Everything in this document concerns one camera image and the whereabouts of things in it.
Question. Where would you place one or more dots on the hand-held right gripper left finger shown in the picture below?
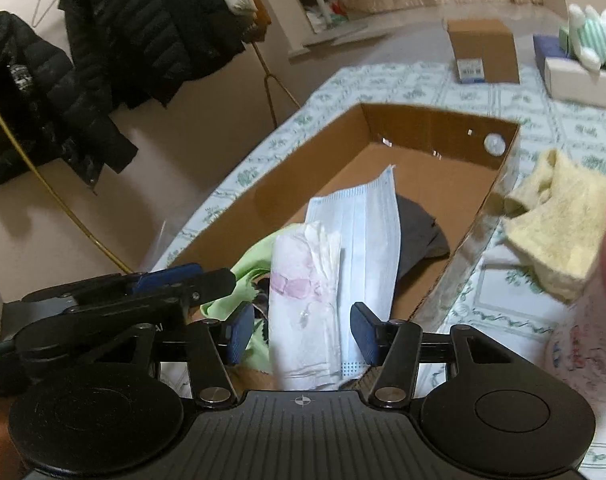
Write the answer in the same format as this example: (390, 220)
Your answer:
(240, 332)

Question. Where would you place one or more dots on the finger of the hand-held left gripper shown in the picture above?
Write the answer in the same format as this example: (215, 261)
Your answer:
(213, 282)
(168, 274)

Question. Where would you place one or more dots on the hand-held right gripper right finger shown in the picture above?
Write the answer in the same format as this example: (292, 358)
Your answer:
(364, 332)

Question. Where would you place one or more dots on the green cleaning cloth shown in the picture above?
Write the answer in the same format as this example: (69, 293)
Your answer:
(238, 270)

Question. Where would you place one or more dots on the white towel with pink print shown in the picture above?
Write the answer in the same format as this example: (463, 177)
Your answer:
(298, 310)

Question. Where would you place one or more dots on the blue face mask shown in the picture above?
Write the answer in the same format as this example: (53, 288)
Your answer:
(368, 240)

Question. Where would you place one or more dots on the dark grey knit hat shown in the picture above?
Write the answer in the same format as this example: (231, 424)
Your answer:
(418, 235)

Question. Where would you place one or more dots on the yellow towel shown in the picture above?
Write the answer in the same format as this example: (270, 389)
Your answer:
(553, 225)

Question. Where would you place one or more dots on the gold clothes rack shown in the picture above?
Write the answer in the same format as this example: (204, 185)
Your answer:
(269, 90)

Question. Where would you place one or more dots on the black puffer jacket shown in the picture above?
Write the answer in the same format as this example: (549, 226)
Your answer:
(33, 110)
(148, 25)

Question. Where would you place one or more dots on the brown jacket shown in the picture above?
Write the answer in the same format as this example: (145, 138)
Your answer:
(258, 5)

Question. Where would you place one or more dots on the small closed cardboard box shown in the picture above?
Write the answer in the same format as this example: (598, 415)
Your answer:
(483, 45)

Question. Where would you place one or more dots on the white flat box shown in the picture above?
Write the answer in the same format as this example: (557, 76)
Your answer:
(573, 80)

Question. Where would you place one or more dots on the dark blue flat box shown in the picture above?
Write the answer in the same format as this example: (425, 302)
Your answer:
(548, 47)

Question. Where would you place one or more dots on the small pale green box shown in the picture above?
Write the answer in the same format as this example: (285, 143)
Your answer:
(564, 40)

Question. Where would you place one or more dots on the white plush toy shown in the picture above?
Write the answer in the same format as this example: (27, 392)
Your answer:
(598, 35)

